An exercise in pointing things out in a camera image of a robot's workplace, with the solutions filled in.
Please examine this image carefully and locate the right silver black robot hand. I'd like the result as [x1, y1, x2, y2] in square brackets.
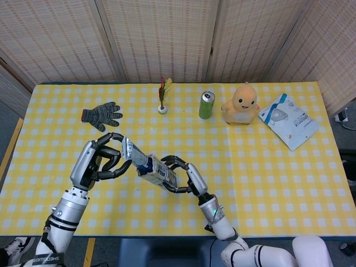
[160, 155, 209, 199]

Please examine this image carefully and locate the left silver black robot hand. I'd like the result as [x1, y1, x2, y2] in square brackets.
[69, 132, 133, 192]

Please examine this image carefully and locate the blue white toothpaste box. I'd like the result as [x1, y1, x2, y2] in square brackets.
[137, 152, 179, 191]

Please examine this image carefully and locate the blue white toothpaste tube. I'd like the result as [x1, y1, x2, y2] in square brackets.
[121, 136, 154, 177]

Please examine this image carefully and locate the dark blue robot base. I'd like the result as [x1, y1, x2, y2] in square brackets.
[118, 238, 234, 267]

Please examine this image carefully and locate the yellow white checkered tablecloth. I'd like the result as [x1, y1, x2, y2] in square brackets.
[0, 81, 355, 239]

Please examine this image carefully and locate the grey knit work glove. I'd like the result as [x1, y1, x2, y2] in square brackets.
[81, 101, 123, 132]

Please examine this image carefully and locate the green drink can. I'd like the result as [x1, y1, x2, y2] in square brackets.
[198, 91, 216, 120]

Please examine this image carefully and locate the feather shuttlecock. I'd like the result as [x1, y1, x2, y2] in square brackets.
[157, 77, 173, 115]

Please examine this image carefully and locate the yellow plush toy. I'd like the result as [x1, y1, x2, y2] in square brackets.
[221, 81, 261, 125]

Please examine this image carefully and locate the woven folding screen panel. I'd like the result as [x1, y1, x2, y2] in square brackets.
[0, 0, 125, 86]
[205, 0, 317, 83]
[274, 0, 356, 116]
[0, 50, 33, 119]
[94, 0, 223, 83]

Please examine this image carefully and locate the black white sneaker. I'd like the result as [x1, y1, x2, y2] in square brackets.
[4, 236, 36, 266]

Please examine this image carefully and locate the white face mask package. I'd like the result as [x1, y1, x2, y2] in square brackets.
[258, 93, 320, 152]

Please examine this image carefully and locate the black floor equipment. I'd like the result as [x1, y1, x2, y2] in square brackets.
[338, 149, 356, 192]

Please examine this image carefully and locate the white power strip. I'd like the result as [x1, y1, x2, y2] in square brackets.
[335, 107, 350, 123]

